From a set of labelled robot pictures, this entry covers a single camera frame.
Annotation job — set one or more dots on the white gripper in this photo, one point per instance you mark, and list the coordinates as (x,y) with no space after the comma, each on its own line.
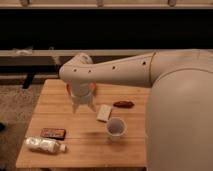
(82,58)

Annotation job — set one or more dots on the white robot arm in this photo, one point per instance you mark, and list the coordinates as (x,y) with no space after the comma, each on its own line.
(179,110)

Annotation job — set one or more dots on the orange bowl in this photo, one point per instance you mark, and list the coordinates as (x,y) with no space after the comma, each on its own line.
(94,86)

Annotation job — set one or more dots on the white sponge block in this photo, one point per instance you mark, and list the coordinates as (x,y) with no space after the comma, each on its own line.
(104,113)

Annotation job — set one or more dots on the clear plastic cup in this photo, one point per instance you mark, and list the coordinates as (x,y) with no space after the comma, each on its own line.
(115,128)

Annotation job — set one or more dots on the dark snack bar packet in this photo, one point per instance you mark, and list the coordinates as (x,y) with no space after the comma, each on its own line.
(58,134)

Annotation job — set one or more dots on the clear plastic water bottle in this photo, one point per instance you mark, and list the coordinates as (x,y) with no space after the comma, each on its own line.
(45,145)

